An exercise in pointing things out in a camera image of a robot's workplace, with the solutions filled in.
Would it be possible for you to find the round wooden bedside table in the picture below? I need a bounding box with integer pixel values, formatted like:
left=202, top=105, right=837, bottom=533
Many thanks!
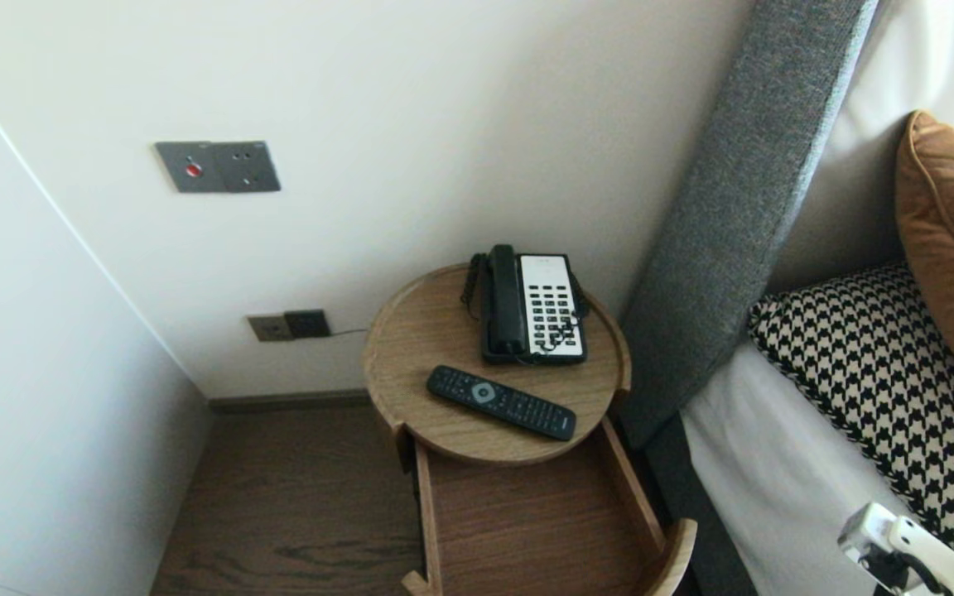
left=398, top=418, right=699, bottom=596
left=364, top=263, right=634, bottom=469

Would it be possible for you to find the black telephone handset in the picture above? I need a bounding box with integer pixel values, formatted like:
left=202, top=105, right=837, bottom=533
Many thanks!
left=485, top=245, right=530, bottom=358

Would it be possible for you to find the grey wall switch panel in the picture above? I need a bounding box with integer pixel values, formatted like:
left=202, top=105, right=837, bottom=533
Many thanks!
left=154, top=141, right=282, bottom=195

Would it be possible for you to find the black and white desk telephone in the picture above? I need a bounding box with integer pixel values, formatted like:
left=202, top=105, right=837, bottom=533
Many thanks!
left=477, top=245, right=590, bottom=367

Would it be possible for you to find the dark grey wall power socket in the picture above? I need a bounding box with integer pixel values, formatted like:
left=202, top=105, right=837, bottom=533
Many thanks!
left=283, top=310, right=332, bottom=340

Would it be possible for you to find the beige wall socket plate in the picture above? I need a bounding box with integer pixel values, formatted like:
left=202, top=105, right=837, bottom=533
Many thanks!
left=247, top=315, right=292, bottom=344

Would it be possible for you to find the grey upholstered bed frame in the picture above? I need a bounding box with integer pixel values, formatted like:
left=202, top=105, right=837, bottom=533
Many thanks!
left=643, top=414, right=759, bottom=596

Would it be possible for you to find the black coiled telephone cord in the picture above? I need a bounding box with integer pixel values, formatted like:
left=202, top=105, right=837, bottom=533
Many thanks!
left=460, top=253, right=591, bottom=366

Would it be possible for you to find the white bed pillow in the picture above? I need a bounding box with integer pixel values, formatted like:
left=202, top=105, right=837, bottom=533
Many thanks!
left=767, top=0, right=954, bottom=292

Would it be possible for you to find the black white houndstooth pillow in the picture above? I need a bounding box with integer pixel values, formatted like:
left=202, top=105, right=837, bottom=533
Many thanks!
left=746, top=261, right=954, bottom=593

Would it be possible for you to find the grey fabric headboard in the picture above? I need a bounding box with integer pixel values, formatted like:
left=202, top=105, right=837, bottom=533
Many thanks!
left=619, top=0, right=879, bottom=448

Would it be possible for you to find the brown wooden baseboard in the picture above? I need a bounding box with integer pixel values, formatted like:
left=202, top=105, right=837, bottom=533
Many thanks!
left=208, top=389, right=372, bottom=416

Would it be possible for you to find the black TV remote control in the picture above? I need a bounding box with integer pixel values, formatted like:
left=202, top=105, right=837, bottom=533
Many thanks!
left=426, top=365, right=577, bottom=441

